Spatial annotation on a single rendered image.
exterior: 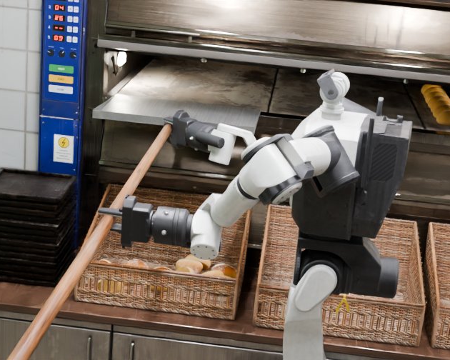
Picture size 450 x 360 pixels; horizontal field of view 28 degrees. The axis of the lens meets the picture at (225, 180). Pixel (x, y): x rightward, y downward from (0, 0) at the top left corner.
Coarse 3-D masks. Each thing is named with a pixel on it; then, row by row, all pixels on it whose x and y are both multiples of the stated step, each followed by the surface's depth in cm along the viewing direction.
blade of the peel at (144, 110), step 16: (112, 96) 331; (128, 96) 334; (96, 112) 302; (112, 112) 302; (128, 112) 312; (144, 112) 314; (160, 112) 316; (192, 112) 320; (208, 112) 322; (224, 112) 324; (240, 112) 326; (256, 112) 328; (240, 128) 299
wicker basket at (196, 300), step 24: (144, 192) 338; (168, 192) 338; (96, 216) 321; (120, 240) 340; (240, 240) 336; (96, 264) 298; (120, 264) 298; (168, 264) 338; (240, 264) 302; (96, 288) 302; (144, 288) 316; (168, 288) 299; (192, 288) 298; (216, 288) 297; (240, 288) 321; (168, 312) 302; (192, 312) 301; (216, 312) 300
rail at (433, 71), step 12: (108, 36) 309; (120, 36) 309; (192, 48) 307; (204, 48) 307; (216, 48) 306; (228, 48) 306; (240, 48) 306; (312, 60) 304; (324, 60) 304; (336, 60) 304; (348, 60) 303; (420, 72) 302; (432, 72) 302; (444, 72) 301
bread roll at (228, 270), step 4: (216, 264) 329; (220, 264) 328; (224, 264) 328; (228, 264) 329; (212, 268) 328; (216, 268) 327; (220, 268) 327; (224, 268) 327; (228, 268) 327; (232, 268) 328; (224, 272) 326; (228, 272) 326; (232, 272) 327; (232, 276) 327
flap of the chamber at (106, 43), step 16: (112, 48) 313; (128, 48) 309; (144, 48) 308; (160, 48) 308; (176, 48) 308; (272, 64) 306; (288, 64) 305; (304, 64) 305; (320, 64) 304; (336, 64) 304; (416, 80) 317; (432, 80) 302; (448, 80) 302
